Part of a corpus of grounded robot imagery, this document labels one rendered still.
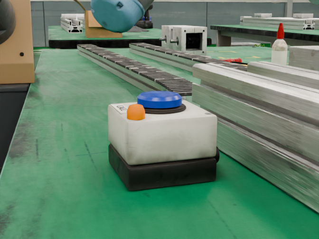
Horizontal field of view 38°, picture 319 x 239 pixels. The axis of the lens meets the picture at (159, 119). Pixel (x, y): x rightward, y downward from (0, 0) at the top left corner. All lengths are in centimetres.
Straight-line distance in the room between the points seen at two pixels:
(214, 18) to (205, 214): 1181
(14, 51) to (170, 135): 67
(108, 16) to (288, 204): 44
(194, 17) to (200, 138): 1158
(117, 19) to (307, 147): 43
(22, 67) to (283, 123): 70
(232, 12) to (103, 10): 1160
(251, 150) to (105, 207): 15
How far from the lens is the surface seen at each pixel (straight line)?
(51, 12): 1146
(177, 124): 38
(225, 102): 47
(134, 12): 71
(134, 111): 37
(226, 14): 1223
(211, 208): 36
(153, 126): 38
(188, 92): 69
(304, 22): 389
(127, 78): 98
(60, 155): 49
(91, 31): 267
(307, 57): 68
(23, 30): 105
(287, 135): 38
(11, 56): 101
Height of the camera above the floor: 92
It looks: 13 degrees down
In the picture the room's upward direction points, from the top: straight up
